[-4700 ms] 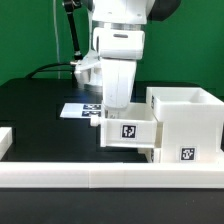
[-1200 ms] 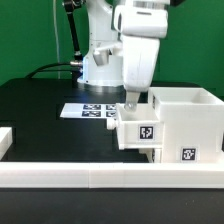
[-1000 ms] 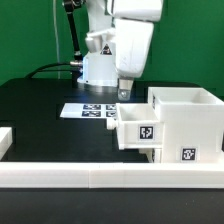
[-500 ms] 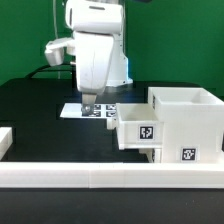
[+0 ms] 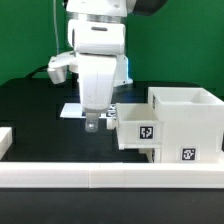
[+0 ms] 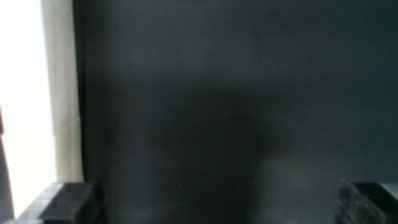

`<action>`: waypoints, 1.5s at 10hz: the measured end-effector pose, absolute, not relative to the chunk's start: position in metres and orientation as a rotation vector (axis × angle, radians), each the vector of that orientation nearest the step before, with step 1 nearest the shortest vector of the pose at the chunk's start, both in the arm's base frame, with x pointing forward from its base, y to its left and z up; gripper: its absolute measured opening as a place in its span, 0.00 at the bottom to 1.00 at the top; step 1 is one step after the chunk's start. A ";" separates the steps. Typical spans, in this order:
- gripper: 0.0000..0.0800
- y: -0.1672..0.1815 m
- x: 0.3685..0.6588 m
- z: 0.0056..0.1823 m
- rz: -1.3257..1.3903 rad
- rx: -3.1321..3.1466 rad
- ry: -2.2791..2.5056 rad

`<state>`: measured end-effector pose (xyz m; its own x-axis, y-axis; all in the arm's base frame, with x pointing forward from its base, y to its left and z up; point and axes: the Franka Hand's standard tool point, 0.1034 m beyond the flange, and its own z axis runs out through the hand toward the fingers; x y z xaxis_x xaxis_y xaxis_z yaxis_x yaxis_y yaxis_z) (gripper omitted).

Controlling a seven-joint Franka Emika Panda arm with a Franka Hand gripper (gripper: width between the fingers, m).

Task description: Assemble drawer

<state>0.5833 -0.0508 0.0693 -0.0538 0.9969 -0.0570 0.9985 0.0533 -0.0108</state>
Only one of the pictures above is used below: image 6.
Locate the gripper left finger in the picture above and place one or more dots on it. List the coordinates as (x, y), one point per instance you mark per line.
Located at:
(69, 204)

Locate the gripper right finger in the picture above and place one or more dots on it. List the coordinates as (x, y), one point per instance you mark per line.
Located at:
(368, 203)

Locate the white workspace border frame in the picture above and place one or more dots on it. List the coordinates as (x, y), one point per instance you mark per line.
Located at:
(39, 107)

